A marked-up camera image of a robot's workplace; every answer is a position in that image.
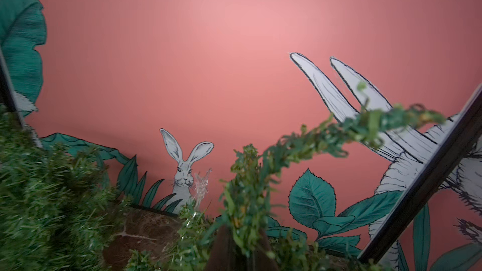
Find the large green christmas tree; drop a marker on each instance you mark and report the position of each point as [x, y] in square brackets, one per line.
[57, 212]

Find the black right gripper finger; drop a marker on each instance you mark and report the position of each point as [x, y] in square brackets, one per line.
[223, 254]

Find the black frame post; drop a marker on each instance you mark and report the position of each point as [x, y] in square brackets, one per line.
[454, 147]
[7, 94]

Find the black frame post right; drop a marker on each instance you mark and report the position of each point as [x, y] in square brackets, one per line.
[454, 147]

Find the black frame post left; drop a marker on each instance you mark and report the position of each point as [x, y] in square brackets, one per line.
[7, 94]

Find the small green christmas tree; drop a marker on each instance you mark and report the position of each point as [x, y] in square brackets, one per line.
[262, 244]

